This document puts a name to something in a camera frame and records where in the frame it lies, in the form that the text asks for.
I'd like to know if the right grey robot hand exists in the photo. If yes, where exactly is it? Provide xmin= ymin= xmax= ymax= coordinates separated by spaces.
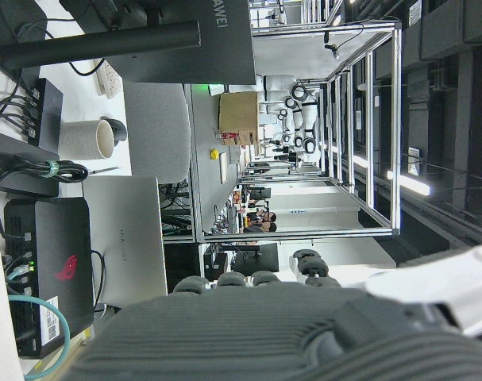
xmin=71 ymin=241 xmax=482 ymax=381

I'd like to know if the white paper cup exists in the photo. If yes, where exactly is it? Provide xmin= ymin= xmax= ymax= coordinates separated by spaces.
xmin=59 ymin=117 xmax=116 ymax=161

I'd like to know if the silver laptop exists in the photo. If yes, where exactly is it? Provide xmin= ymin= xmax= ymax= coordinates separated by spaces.
xmin=82 ymin=175 xmax=169 ymax=309

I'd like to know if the black mini computer red logo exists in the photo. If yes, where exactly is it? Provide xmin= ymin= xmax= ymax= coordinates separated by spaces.
xmin=3 ymin=197 xmax=95 ymax=360

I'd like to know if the brown cardboard box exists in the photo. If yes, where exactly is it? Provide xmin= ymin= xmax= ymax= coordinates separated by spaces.
xmin=217 ymin=90 xmax=262 ymax=146

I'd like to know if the black computer mouse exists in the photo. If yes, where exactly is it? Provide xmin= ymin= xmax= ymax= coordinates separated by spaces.
xmin=101 ymin=117 xmax=128 ymax=144

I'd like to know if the dark grey computer monitor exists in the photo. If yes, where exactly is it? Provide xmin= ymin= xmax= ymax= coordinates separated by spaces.
xmin=59 ymin=0 xmax=268 ymax=87

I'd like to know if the white computer keyboard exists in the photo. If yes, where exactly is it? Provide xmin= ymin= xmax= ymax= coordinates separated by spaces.
xmin=94 ymin=58 xmax=123 ymax=98

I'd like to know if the black docking hub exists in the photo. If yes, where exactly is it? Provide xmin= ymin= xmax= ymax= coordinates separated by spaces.
xmin=25 ymin=77 xmax=64 ymax=148

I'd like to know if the black monitor stand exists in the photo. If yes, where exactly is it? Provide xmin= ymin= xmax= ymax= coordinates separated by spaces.
xmin=0 ymin=20 xmax=204 ymax=73

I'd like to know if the teal network cable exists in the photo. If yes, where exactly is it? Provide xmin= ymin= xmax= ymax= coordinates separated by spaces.
xmin=6 ymin=265 xmax=72 ymax=379

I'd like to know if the black cable bundle green tie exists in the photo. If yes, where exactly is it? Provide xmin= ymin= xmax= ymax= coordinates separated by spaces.
xmin=8 ymin=155 xmax=90 ymax=184

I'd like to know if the aluminium frame cage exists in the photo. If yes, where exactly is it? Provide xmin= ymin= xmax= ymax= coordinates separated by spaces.
xmin=195 ymin=21 xmax=403 ymax=244

